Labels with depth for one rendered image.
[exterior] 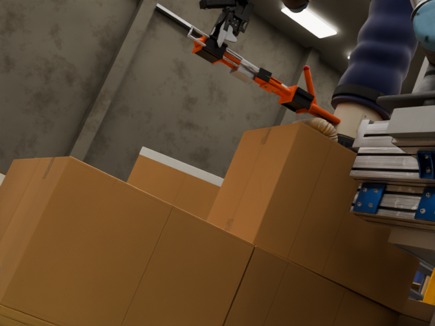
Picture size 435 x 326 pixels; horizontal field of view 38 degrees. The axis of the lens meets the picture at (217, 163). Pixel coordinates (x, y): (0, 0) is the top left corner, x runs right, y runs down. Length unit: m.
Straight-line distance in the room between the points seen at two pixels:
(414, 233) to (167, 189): 2.32
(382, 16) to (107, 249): 1.29
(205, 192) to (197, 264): 2.07
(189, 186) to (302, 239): 1.97
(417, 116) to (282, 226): 0.58
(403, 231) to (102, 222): 0.80
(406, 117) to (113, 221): 0.78
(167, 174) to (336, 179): 2.00
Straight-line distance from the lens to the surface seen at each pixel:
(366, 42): 2.33
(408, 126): 1.55
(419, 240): 1.73
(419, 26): 1.71
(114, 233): 1.69
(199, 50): 2.03
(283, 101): 2.16
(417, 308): 2.25
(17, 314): 1.66
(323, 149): 1.98
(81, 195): 1.66
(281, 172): 1.90
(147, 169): 3.89
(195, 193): 3.83
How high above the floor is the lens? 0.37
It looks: 11 degrees up
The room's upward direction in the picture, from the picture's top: 23 degrees clockwise
